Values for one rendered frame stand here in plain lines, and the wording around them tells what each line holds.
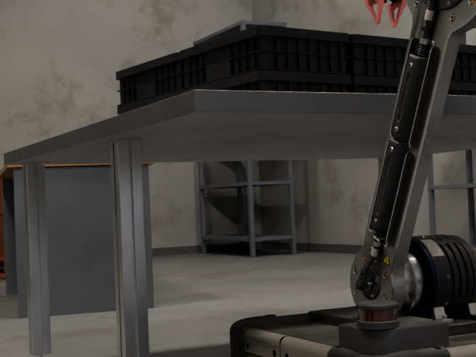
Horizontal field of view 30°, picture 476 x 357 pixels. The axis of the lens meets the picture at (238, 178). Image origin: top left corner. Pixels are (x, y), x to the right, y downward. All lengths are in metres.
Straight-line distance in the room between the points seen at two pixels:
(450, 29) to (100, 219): 3.09
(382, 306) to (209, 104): 0.46
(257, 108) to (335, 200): 6.82
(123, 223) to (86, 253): 2.28
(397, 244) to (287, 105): 0.32
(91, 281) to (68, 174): 0.53
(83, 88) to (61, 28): 0.63
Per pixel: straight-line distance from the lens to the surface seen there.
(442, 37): 1.52
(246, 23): 8.39
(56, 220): 4.37
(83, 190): 4.38
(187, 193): 9.36
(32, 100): 8.92
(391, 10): 2.64
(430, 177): 6.16
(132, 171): 2.12
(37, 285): 3.01
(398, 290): 1.65
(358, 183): 8.10
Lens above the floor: 0.50
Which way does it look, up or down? 2 degrees up
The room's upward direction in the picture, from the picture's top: 2 degrees counter-clockwise
